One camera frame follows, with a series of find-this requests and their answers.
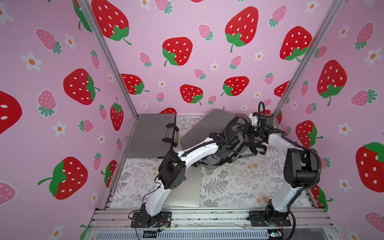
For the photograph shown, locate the right rear aluminium post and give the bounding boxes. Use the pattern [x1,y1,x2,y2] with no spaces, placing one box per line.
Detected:
[274,0,345,120]

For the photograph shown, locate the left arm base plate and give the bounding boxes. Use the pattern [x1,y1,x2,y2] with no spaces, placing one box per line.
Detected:
[131,212,172,228]

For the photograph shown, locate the left rear aluminium post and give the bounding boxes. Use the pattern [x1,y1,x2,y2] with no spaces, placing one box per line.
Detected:
[79,1,138,119]

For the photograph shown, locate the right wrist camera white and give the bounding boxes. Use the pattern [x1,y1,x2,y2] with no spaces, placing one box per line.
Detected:
[250,112,262,126]

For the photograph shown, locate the grey zippered laptop sleeve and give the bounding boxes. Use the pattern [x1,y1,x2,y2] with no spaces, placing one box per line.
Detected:
[126,114,179,159]

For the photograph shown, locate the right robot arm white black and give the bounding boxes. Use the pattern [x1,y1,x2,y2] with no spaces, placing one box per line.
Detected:
[245,102,321,226]

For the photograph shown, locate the silver laptop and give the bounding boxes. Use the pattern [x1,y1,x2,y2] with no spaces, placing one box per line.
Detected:
[163,166,202,208]

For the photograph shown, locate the grey laptop bag black strap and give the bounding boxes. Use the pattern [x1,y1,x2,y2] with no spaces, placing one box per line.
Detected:
[179,108,268,167]

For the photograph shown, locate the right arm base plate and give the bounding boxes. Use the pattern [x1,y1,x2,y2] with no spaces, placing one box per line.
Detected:
[246,211,292,227]

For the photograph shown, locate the aluminium frame rail front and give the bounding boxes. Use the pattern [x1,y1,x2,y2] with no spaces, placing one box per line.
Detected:
[84,208,341,240]

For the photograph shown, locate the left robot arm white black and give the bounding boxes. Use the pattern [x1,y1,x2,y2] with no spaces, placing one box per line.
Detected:
[140,129,245,225]

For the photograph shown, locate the aluminium post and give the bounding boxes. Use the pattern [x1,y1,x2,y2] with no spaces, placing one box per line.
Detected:
[274,0,345,120]
[79,1,138,119]

